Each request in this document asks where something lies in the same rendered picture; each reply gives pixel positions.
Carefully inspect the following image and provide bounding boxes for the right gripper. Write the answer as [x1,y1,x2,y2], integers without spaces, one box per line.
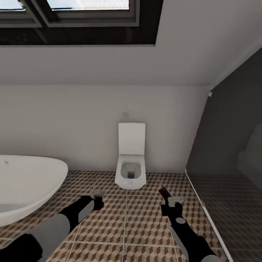
[161,203,182,218]

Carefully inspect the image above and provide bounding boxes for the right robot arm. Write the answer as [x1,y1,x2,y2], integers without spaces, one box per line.
[161,196,222,262]

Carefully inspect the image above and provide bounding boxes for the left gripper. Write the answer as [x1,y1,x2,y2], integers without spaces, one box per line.
[93,200,104,211]

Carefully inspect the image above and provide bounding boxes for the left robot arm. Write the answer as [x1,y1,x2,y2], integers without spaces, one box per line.
[0,190,105,262]

